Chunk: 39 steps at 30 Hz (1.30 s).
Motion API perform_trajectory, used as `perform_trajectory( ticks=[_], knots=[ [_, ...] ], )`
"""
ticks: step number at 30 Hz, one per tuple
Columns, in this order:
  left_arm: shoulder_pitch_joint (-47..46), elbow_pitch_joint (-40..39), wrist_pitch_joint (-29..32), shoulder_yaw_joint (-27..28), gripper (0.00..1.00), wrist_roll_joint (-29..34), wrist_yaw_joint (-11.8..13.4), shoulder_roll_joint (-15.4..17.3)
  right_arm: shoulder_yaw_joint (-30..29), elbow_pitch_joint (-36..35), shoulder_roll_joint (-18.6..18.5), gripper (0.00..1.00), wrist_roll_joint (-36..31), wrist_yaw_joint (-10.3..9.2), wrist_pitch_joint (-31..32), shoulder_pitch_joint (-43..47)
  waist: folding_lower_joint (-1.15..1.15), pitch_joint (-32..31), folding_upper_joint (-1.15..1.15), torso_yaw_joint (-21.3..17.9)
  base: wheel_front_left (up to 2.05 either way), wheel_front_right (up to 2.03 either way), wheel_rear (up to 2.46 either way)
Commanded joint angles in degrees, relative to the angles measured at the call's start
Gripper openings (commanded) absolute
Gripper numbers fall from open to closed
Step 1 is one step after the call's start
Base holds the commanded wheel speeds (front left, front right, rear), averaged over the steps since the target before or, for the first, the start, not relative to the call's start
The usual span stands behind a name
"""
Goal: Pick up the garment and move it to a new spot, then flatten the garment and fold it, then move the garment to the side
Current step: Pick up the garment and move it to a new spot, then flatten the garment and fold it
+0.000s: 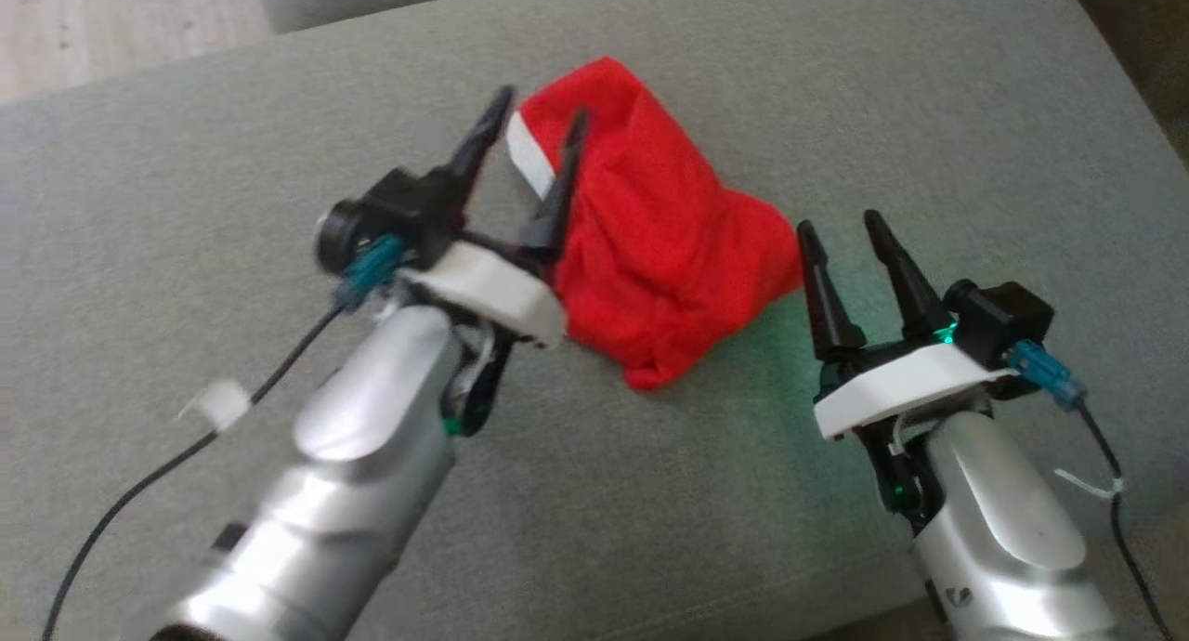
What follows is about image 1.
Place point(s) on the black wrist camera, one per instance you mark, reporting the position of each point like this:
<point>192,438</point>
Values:
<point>404,209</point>
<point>999,320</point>

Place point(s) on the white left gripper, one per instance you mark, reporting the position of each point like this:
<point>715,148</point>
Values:
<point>492,293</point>

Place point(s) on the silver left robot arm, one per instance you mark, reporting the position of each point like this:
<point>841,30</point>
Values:
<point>353,492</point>

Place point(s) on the grey fabric sofa seat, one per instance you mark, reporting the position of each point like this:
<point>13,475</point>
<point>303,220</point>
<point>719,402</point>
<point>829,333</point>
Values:
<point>650,511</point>

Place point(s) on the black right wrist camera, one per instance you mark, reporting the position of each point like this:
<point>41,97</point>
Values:
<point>999,320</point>

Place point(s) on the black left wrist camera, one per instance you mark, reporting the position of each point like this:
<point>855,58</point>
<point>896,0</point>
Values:
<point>404,209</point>

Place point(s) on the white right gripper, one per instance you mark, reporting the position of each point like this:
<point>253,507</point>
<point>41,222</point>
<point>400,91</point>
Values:
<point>910,385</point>

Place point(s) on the small red white-trimmed garment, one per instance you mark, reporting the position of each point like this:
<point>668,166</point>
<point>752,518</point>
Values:
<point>669,251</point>

